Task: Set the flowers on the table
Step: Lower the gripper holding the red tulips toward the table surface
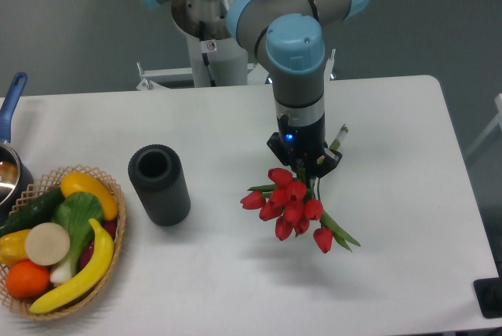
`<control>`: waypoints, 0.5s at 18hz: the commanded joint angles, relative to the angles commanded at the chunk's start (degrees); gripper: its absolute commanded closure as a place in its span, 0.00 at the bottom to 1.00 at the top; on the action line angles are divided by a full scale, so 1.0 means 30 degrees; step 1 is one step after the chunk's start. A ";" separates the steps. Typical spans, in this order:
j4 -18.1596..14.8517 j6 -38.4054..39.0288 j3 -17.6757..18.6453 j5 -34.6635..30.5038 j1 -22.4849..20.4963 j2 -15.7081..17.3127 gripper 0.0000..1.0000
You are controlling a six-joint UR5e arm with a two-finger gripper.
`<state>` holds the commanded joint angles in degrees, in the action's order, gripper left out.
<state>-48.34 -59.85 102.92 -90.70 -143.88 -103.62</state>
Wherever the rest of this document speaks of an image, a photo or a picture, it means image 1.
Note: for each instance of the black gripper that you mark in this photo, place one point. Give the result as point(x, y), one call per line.
point(304, 143)

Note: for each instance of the red tulip bouquet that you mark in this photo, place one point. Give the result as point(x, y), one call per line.
point(293, 200)

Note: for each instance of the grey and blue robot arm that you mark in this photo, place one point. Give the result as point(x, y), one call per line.
point(285, 38)

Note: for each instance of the dark grey ribbed vase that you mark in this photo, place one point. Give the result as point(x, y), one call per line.
point(157, 176)

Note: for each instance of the white furniture at right edge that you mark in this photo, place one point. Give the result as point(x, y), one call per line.
point(490, 133)

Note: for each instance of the red fruit in basket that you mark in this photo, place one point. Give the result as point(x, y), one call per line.
point(110, 227)

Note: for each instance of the yellow banana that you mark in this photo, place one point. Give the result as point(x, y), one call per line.
point(83, 281)

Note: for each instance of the green bok choy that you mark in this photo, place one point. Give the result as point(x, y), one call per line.
point(73, 216)

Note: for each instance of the black device at table edge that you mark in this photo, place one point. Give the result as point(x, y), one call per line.
point(488, 294)

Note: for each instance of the woven wicker basket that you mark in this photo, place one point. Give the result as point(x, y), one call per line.
point(46, 183)

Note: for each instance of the green cucumber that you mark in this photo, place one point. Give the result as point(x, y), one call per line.
point(37, 211)

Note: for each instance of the beige round disc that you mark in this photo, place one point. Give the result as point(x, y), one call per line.
point(47, 244)

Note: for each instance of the orange fruit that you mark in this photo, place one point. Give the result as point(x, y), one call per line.
point(27, 280)

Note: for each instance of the yellow bell pepper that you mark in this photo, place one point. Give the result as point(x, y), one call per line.
point(12, 247)

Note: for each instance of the blue handled saucepan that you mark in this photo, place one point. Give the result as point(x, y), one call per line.
point(15, 176)

